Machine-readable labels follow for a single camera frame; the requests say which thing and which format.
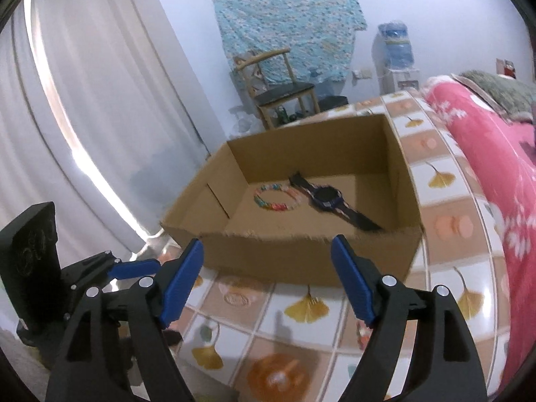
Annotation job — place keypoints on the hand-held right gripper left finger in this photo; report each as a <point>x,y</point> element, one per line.
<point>180,284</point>

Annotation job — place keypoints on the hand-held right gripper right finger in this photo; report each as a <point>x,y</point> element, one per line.
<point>351,284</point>

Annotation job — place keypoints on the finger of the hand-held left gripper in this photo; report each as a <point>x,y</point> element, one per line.
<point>134,269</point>
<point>171,338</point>

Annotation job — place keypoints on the brown cardboard box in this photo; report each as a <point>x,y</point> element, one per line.
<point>293,259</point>

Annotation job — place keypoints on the white curtain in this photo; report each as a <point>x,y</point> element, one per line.
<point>83,113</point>

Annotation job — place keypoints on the black bin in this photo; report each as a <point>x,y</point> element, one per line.
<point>333,102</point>

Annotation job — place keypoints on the pink floral blanket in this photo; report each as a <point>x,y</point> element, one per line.
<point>494,155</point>

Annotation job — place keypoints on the wooden chair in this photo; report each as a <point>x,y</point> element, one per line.
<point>284,92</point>

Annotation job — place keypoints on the white water dispenser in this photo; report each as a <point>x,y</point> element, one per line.
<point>402,79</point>

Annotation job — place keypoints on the blue water bottle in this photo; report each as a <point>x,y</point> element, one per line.
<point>395,46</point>

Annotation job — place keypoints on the grey fuzzy blanket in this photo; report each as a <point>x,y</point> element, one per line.
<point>502,92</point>

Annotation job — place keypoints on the teal floral cloth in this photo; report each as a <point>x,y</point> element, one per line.
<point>293,16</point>

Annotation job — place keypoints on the white wall socket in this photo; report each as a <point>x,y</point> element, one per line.
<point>362,74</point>

